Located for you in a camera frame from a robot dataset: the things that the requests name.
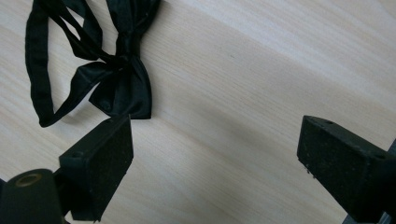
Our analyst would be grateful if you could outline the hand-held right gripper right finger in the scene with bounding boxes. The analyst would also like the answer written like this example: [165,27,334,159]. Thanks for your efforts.
[296,115,396,224]

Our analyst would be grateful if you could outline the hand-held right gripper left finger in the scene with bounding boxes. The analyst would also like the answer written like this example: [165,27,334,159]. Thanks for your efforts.
[53,114,134,222]

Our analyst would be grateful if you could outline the black satin bow tie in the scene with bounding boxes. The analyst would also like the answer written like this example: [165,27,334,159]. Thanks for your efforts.
[24,0,163,129]

